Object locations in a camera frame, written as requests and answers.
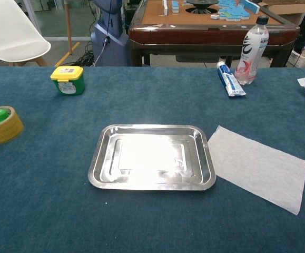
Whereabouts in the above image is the white paper sheet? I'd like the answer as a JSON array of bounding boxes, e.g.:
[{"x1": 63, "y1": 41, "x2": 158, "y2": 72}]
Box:
[{"x1": 206, "y1": 125, "x2": 305, "y2": 216}]

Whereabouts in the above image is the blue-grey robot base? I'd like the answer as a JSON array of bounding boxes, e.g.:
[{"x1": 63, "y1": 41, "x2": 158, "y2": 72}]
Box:
[{"x1": 90, "y1": 0, "x2": 130, "y2": 67}]

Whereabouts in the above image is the silver metal tray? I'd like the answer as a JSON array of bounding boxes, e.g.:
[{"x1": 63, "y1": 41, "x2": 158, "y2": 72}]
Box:
[{"x1": 87, "y1": 123, "x2": 217, "y2": 191}]

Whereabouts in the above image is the blue white toothpaste tube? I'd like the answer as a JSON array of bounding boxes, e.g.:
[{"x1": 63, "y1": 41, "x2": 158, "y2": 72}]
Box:
[{"x1": 217, "y1": 61, "x2": 247, "y2": 98}]

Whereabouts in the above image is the green jar with yellow lid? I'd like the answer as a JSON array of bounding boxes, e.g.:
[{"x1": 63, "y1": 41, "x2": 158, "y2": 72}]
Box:
[{"x1": 50, "y1": 65, "x2": 85, "y2": 96}]

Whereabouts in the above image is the brown mahjong table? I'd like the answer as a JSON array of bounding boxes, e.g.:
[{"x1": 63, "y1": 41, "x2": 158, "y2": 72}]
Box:
[{"x1": 127, "y1": 0, "x2": 300, "y2": 68}]

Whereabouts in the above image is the standing mahjong tile group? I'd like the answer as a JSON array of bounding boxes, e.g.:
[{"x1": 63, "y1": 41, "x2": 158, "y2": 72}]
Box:
[{"x1": 162, "y1": 0, "x2": 181, "y2": 15}]

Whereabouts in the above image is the black mahjong table centre dome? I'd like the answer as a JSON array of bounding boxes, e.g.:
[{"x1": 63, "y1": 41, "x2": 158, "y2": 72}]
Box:
[{"x1": 185, "y1": 0, "x2": 219, "y2": 14}]

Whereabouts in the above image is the clear bottle with pink drink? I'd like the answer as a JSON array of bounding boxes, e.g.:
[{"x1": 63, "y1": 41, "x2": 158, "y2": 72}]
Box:
[{"x1": 234, "y1": 15, "x2": 270, "y2": 85}]

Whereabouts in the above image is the blue felt table cover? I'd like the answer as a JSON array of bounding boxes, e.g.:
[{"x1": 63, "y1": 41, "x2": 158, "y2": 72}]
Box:
[{"x1": 0, "y1": 65, "x2": 305, "y2": 253}]

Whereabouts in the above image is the wooden pole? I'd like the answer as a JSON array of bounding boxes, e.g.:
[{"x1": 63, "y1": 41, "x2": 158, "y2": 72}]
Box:
[{"x1": 64, "y1": 0, "x2": 74, "y2": 56}]

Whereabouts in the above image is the blue mahjong tile pile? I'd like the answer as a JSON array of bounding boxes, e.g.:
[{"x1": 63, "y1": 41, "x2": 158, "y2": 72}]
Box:
[{"x1": 217, "y1": 0, "x2": 250, "y2": 21}]

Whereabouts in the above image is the yellow tape roll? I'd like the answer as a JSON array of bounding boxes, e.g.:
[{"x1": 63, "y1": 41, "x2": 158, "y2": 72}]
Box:
[{"x1": 0, "y1": 105, "x2": 24, "y2": 145}]

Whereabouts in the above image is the long blue mahjong tile row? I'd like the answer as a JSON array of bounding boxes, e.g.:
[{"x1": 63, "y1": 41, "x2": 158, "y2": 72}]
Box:
[{"x1": 240, "y1": 0, "x2": 260, "y2": 14}]

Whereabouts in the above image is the white chair with wooden legs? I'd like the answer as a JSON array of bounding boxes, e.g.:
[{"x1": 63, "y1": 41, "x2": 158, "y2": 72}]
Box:
[{"x1": 0, "y1": 0, "x2": 52, "y2": 67}]

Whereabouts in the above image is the white cable on robot base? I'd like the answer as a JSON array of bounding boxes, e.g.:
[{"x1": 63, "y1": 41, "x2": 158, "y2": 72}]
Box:
[{"x1": 93, "y1": 36, "x2": 110, "y2": 66}]

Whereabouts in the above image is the black floor cable bundle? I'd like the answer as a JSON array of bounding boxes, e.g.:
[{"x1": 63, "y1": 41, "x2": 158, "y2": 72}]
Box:
[{"x1": 74, "y1": 42, "x2": 98, "y2": 66}]

